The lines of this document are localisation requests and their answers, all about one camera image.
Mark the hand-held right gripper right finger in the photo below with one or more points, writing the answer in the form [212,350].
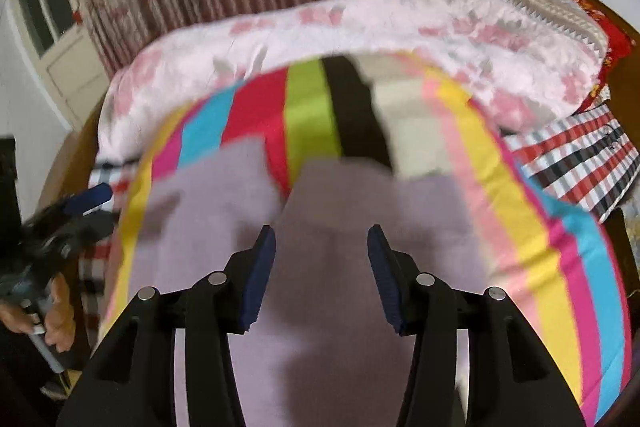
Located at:
[382,272]

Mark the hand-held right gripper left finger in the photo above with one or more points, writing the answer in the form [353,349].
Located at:
[261,267]

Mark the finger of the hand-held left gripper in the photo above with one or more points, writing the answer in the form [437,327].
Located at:
[95,224]
[95,198]

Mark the lilac pants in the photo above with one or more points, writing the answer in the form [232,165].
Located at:
[330,207]

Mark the person's left hand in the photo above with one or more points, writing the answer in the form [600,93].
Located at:
[60,312]

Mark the brown wooden bed footboard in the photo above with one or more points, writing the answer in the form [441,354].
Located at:
[65,167]

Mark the cream panelled door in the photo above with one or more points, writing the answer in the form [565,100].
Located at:
[70,72]

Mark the rainbow striped bed sheet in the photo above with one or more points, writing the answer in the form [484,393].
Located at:
[505,207]

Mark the pink floral quilt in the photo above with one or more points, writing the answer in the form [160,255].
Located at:
[400,27]

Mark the zigzag patterned pillow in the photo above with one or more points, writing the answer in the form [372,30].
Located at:
[555,9]

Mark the red patterned pillow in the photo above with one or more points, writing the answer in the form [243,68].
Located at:
[617,42]

